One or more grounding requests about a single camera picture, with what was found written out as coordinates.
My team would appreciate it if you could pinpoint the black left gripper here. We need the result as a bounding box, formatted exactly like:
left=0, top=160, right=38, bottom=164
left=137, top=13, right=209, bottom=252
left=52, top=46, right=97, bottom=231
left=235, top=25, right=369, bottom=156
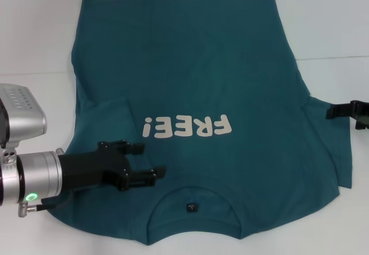
left=57, top=140, right=167, bottom=192

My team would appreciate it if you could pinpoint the teal t-shirt with FREE print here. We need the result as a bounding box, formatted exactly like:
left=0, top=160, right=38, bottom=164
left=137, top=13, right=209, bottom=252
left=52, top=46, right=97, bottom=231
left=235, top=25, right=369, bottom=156
left=47, top=0, right=355, bottom=240

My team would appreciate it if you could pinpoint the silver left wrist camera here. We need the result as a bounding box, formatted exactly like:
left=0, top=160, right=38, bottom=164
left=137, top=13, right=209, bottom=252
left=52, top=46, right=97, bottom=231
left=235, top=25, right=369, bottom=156
left=0, top=83, right=48, bottom=151

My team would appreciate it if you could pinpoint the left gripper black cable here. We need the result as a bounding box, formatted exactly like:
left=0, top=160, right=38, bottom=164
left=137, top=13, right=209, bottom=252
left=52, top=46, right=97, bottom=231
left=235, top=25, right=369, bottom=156
left=17, top=193, right=74, bottom=218

